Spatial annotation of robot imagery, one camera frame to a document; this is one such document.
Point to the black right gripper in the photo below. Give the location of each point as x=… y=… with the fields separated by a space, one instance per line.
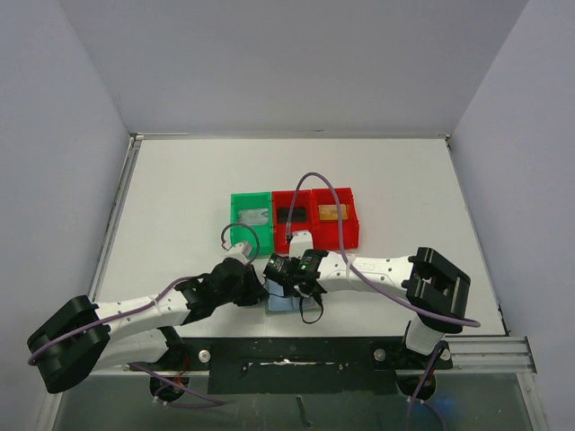
x=293 y=287

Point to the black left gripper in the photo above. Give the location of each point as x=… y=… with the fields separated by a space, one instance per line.
x=255 y=293

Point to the grey-green card holder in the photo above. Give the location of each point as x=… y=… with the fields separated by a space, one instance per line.
x=279 y=305

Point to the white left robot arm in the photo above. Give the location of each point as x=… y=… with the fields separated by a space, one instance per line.
x=82 y=336

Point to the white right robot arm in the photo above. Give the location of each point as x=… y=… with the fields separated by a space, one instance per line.
x=426 y=283

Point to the black card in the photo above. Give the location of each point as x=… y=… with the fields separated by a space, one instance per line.
x=298 y=215

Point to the silver VIP card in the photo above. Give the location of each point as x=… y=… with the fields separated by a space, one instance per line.
x=254 y=216

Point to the gold card in bin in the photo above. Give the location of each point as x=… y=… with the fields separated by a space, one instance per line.
x=332 y=212

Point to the red plastic bin right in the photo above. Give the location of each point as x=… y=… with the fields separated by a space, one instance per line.
x=326 y=232

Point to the red plastic bin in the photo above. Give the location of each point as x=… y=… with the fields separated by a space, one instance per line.
x=284 y=199
x=326 y=232

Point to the red plastic bin middle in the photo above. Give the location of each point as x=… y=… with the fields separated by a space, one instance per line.
x=284 y=199

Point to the green plastic bin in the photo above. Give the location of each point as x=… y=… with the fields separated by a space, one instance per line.
x=264 y=233

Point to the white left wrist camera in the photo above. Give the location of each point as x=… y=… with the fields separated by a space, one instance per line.
x=240 y=251

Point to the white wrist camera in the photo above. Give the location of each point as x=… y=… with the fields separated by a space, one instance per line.
x=301 y=241
x=240 y=251

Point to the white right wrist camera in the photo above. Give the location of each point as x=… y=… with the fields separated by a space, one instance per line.
x=301 y=241

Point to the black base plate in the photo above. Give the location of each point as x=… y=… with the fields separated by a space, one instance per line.
x=294 y=365

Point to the aluminium frame rail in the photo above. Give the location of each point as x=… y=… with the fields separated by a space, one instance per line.
x=133 y=260

